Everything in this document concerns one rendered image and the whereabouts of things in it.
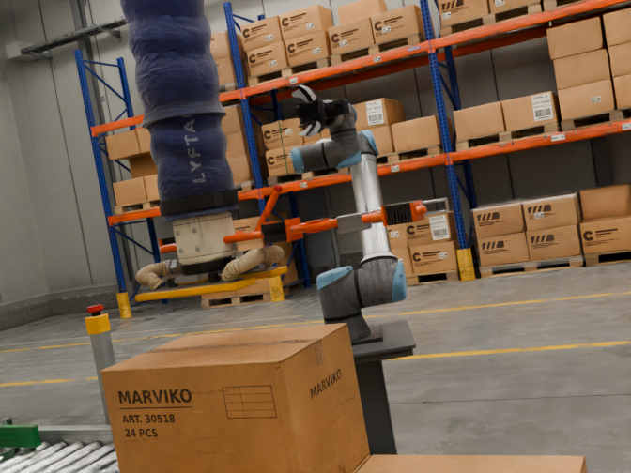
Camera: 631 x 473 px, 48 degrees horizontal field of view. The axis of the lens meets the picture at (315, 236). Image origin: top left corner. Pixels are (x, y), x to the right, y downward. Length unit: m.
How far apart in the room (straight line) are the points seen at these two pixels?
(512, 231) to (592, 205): 1.07
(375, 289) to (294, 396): 0.97
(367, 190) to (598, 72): 6.28
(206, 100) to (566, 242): 7.20
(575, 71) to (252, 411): 7.48
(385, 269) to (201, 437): 1.07
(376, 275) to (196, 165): 0.99
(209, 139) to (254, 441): 0.81
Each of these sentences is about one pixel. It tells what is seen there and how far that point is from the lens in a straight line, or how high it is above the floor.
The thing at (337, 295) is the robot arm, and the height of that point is 0.94.
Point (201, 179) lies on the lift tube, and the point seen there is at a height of 1.42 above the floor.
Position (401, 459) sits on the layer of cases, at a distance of 2.13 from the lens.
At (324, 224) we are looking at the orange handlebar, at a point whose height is 1.25.
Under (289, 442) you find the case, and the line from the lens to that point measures 1.81.
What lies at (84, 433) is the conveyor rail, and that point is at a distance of 2.97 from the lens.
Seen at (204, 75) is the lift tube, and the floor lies 1.70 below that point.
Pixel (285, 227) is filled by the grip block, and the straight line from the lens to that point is 1.87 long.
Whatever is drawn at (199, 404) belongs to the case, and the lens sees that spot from 1.93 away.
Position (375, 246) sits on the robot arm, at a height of 1.10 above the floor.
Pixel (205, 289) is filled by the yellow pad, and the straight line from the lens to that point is 1.90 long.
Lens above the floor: 1.31
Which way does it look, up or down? 3 degrees down
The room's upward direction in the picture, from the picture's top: 10 degrees counter-clockwise
